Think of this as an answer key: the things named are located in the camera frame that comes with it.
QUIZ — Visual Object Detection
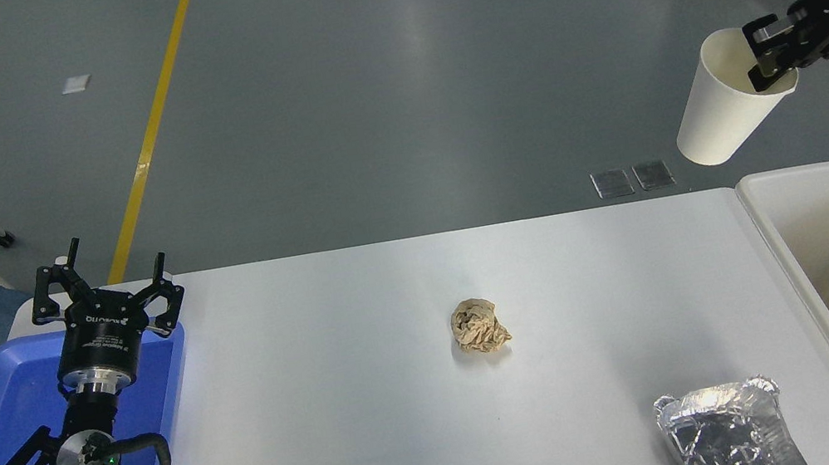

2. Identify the crumpled silver foil tray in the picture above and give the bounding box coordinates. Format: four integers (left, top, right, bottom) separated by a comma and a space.
650, 370, 810, 465

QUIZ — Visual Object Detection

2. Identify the white paper cup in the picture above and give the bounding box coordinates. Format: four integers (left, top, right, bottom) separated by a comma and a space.
659, 17, 812, 172

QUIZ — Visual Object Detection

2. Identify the crumpled tan paper ball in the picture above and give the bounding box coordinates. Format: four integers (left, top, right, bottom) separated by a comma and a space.
447, 293, 515, 359

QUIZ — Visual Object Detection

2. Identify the metal floor plate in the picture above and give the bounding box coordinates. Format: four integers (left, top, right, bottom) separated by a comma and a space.
631, 157, 677, 193
590, 165, 636, 201

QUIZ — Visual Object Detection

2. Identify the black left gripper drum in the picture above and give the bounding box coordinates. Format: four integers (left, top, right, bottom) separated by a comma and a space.
45, 283, 160, 387

